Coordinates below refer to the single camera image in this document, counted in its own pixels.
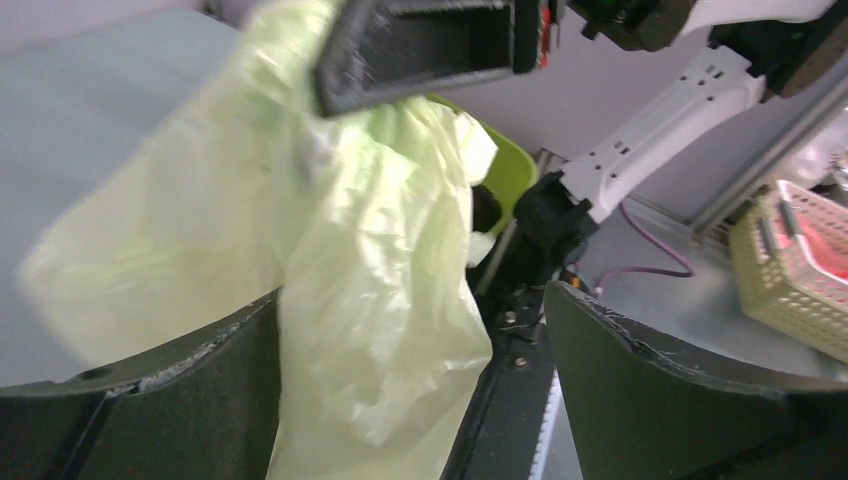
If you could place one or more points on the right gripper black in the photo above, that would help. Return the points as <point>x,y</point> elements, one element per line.
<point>378,52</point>

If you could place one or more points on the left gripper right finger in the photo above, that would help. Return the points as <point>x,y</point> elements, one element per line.
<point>643,404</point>

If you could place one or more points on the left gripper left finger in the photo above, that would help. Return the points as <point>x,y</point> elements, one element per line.
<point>202,406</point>

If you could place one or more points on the pale green plastic bag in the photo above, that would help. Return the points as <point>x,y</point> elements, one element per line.
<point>362,223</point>

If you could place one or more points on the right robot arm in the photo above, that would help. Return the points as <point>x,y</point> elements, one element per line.
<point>755,51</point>

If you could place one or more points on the dark brown fake fruit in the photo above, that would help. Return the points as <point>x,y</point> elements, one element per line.
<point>487,210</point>

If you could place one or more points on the pink plastic bag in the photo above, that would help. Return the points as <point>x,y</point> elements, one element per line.
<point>823,224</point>

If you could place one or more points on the green plastic tray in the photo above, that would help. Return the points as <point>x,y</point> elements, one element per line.
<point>510,172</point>

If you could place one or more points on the cream plastic basket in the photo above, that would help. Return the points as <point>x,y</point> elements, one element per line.
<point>778,282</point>

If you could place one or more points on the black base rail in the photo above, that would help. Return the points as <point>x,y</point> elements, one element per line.
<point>498,435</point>

